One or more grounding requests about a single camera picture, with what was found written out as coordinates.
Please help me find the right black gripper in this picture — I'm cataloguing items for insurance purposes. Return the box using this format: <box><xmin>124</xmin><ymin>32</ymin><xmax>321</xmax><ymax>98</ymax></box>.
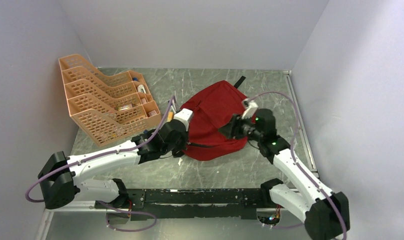
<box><xmin>218</xmin><ymin>111</ymin><xmax>263</xmax><ymax>142</ymax></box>

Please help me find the red backpack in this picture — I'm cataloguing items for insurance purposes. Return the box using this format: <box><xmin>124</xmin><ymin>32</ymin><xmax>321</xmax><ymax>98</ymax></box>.
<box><xmin>182</xmin><ymin>76</ymin><xmax>247</xmax><ymax>161</ymax></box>

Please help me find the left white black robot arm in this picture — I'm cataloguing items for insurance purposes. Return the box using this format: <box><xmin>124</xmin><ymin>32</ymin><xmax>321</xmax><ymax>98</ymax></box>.
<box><xmin>38</xmin><ymin>118</ymin><xmax>189</xmax><ymax>210</ymax></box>

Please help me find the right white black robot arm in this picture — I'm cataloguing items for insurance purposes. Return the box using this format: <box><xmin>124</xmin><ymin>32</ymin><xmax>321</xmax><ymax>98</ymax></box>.
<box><xmin>218</xmin><ymin>108</ymin><xmax>350</xmax><ymax>240</ymax></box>

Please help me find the orange plastic file organizer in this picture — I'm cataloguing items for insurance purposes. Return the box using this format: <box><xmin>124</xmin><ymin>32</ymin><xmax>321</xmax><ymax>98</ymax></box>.
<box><xmin>59</xmin><ymin>54</ymin><xmax>162</xmax><ymax>147</ymax></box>

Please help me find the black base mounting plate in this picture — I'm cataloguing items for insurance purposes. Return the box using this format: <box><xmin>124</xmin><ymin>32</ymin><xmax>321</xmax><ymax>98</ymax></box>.
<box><xmin>94</xmin><ymin>188</ymin><xmax>278</xmax><ymax>221</ymax></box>

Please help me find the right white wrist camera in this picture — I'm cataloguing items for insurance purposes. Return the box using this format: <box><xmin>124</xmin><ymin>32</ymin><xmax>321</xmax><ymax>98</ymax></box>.
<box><xmin>241</xmin><ymin>98</ymin><xmax>258</xmax><ymax>119</ymax></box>

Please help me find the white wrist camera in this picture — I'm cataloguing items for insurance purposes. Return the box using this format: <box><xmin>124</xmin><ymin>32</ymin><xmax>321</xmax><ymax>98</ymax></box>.
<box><xmin>173</xmin><ymin>108</ymin><xmax>193</xmax><ymax>131</ymax></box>
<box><xmin>241</xmin><ymin>98</ymin><xmax>258</xmax><ymax>119</ymax></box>

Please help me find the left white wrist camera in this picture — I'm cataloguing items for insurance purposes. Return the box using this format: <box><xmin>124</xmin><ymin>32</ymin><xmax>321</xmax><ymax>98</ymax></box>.
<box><xmin>173</xmin><ymin>108</ymin><xmax>193</xmax><ymax>131</ymax></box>

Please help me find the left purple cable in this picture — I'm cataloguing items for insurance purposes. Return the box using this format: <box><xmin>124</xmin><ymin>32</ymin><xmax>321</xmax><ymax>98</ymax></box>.
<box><xmin>25</xmin><ymin>95</ymin><xmax>178</xmax><ymax>233</ymax></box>

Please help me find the purple cable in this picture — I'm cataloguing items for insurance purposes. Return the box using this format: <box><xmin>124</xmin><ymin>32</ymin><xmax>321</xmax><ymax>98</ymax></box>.
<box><xmin>25</xmin><ymin>95</ymin><xmax>178</xmax><ymax>233</ymax></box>
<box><xmin>246</xmin><ymin>91</ymin><xmax>348</xmax><ymax>240</ymax></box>

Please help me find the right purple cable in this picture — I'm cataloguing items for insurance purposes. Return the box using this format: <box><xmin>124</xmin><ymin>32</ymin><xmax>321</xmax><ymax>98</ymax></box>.
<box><xmin>246</xmin><ymin>91</ymin><xmax>348</xmax><ymax>240</ymax></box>

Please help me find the aluminium frame rail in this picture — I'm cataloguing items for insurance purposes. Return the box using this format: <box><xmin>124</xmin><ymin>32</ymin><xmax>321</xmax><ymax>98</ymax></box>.
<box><xmin>36</xmin><ymin>188</ymin><xmax>345</xmax><ymax>240</ymax></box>

